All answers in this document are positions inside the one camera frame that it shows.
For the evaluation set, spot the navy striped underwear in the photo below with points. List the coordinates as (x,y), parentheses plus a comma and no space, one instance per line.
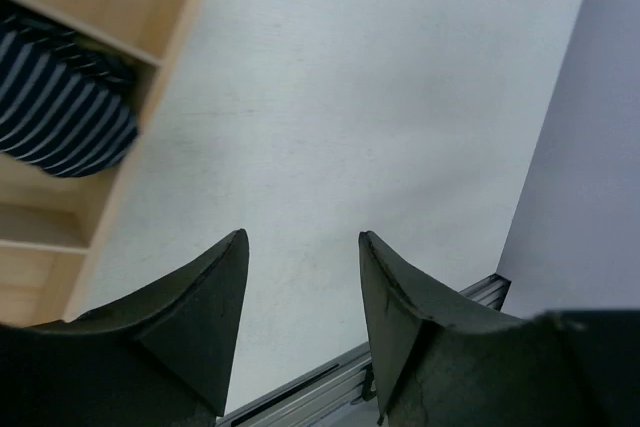
(64,97)

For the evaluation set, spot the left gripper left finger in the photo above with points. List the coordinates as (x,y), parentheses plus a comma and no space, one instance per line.
(160,356)

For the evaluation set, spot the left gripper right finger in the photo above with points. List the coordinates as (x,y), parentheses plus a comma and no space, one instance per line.
(442,359)

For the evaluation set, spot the wooden compartment tray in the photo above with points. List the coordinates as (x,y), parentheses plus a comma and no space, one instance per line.
(53,229)

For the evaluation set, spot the aluminium frame rail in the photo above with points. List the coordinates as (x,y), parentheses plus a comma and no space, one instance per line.
(342,392)

